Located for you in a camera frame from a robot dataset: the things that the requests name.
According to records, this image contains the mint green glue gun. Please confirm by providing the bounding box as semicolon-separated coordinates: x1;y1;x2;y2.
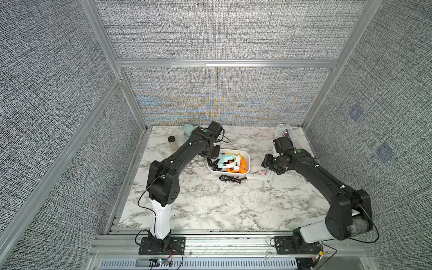
217;153;237;169

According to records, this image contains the orange glue gun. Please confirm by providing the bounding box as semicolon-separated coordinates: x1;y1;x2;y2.
227;158;248;174

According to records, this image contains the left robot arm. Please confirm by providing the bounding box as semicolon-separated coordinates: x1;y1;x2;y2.
146;121;223;240

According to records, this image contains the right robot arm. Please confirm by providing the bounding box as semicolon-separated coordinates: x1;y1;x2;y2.
262;148;376;244

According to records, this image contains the large white pink glue gun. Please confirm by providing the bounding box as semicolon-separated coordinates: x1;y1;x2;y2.
247;170;275;190

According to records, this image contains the white storage box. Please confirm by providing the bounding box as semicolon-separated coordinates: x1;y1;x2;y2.
205;149;250;179

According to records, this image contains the mint green lidded jar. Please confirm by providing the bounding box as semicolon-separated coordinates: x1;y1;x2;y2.
183;124;194;141

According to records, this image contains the clear plastic tray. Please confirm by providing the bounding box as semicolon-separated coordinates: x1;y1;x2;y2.
276;124;311;153

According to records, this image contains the brown spice jar black lid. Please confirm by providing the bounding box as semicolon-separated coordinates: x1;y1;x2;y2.
168;136;179;152

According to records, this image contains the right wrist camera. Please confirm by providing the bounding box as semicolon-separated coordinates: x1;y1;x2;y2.
273;137;294;155

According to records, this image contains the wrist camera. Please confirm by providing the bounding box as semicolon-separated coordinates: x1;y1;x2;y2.
273;137;294;155
207;121;223;138

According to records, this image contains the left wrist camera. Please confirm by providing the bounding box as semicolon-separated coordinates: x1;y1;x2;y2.
207;121;223;138

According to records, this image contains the black power cord bundle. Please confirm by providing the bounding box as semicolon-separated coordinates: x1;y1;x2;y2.
218;174;243;185

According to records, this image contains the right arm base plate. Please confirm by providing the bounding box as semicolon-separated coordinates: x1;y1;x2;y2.
273;235;322;255

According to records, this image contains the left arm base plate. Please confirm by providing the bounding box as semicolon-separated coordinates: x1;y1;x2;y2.
138;235;186;255

